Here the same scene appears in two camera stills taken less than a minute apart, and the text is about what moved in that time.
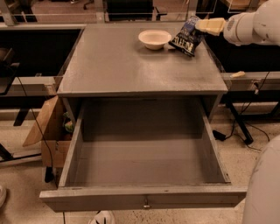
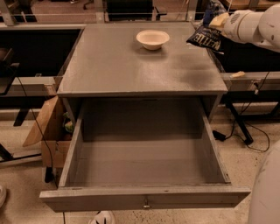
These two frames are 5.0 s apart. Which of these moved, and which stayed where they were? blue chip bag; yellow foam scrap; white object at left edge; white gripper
Moved: blue chip bag
Stayed: white gripper; white object at left edge; yellow foam scrap
